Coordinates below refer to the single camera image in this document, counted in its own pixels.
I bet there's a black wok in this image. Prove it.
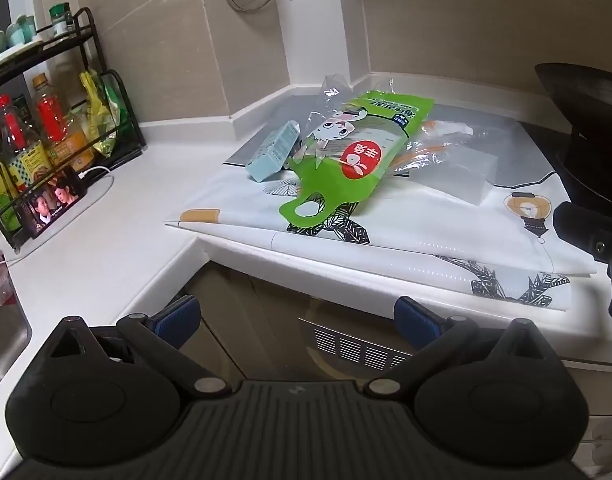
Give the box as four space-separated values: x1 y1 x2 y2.
533 62 612 211

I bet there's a steel sink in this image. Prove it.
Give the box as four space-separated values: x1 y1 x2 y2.
0 305 34 397

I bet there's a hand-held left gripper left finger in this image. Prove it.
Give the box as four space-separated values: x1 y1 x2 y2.
48 294 231 397

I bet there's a light blue carton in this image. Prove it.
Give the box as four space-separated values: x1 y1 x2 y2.
246 120 301 184

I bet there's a green snack bag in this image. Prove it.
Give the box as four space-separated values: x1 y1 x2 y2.
80 70 132 157

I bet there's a red-cap sauce bottle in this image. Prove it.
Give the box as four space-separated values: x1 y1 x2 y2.
0 94 51 192

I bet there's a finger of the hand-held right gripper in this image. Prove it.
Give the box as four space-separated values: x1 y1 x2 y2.
552 201 612 267

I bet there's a black smartphone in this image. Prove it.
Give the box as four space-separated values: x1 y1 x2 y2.
24 167 86 239

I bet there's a green-cap spice jar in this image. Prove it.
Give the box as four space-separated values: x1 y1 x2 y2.
49 4 76 38

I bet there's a cabinet vent grille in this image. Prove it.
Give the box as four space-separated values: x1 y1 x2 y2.
298 317 415 374

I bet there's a black storage rack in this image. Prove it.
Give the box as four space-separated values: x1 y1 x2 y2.
0 7 146 253

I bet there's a printed counter mat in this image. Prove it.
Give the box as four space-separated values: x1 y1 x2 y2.
165 92 600 314

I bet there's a white charging cable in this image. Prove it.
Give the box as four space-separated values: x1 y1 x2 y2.
0 165 115 267

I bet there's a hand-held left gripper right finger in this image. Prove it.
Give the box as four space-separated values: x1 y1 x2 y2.
363 296 567 397

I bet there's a clear packet with orange sticks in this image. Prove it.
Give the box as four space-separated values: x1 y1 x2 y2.
386 119 475 177

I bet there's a plain beige cabinet door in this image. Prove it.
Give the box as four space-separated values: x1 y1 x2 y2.
178 255 267 383

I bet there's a green cartoon packaging bag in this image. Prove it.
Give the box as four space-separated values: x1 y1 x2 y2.
278 89 435 227

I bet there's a translucent plastic box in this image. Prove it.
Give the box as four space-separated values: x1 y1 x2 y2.
408 147 501 207

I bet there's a beige cabinet door with vent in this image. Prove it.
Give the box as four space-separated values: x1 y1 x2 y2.
256 272 421 382

